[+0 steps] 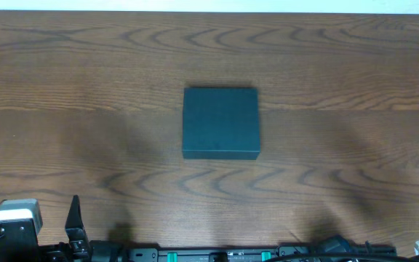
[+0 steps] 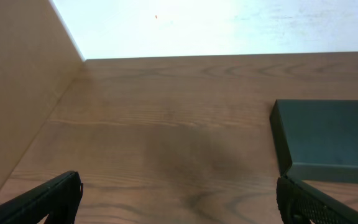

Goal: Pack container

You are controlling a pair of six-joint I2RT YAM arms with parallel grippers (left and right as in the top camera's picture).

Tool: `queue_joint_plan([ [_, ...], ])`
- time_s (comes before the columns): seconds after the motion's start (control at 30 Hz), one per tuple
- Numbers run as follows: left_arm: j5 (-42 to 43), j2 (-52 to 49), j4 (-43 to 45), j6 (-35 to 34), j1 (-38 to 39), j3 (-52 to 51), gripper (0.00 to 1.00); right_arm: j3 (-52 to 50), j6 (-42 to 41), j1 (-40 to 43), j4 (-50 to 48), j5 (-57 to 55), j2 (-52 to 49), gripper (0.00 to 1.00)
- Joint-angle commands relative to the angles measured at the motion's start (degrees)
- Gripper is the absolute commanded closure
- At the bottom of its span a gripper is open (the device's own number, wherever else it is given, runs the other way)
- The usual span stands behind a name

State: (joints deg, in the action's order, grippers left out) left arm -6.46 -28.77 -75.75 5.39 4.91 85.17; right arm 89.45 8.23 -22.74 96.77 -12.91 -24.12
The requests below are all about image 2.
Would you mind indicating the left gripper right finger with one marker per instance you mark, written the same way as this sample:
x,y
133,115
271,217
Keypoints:
x,y
300,203

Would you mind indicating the black gift box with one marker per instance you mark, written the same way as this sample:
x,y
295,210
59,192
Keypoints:
x,y
316,139

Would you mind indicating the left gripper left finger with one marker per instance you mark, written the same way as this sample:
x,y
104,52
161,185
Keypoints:
x,y
55,201

